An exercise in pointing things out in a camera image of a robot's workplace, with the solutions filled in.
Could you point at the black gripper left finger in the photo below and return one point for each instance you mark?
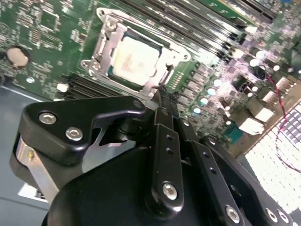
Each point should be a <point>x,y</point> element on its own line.
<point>167,164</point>

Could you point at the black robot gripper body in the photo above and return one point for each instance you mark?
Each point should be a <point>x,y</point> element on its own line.
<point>105,193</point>

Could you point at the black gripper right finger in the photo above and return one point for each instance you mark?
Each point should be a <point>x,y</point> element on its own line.
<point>211,179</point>

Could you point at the silver square CPU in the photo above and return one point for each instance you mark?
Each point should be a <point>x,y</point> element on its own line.
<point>134,63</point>

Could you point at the metal socket cover frame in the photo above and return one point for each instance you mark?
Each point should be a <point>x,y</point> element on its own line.
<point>115,44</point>

